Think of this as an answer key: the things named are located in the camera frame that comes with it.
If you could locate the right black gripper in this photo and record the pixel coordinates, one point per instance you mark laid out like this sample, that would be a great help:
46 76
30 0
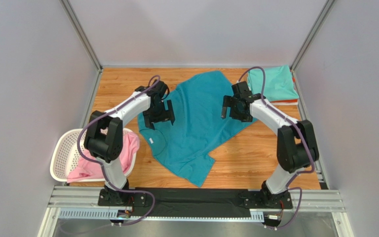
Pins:
234 107

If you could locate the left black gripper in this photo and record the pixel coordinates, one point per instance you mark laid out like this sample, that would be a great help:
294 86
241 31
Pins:
149 118

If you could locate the teal t shirt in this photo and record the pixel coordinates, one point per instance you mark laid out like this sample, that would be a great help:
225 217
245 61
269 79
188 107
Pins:
183 147

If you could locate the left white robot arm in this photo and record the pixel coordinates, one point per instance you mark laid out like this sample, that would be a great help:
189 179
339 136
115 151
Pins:
104 137

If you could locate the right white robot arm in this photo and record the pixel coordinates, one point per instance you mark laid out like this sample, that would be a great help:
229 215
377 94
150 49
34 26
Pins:
297 149

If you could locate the folded mint green t shirt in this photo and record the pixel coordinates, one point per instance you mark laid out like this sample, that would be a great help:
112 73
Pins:
276 84

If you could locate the folded orange t shirt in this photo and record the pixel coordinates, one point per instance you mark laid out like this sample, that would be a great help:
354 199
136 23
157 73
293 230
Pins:
286 102

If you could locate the black cloth strip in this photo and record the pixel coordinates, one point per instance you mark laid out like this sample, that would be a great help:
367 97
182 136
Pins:
209 203

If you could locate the pink t shirt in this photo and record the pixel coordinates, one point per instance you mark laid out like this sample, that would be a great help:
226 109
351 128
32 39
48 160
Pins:
86 170

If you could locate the white plastic laundry basket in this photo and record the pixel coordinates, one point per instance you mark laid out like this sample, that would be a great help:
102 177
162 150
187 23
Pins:
65 157

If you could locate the right aluminium corner post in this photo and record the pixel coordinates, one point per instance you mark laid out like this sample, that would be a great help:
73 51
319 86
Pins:
325 11

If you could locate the aluminium corner post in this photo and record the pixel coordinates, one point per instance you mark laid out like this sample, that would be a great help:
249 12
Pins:
325 11
70 12

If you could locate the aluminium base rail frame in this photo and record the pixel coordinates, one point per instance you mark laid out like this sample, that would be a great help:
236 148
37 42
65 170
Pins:
312 201

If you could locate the left aluminium corner post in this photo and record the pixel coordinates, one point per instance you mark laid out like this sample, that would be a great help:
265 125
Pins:
70 12

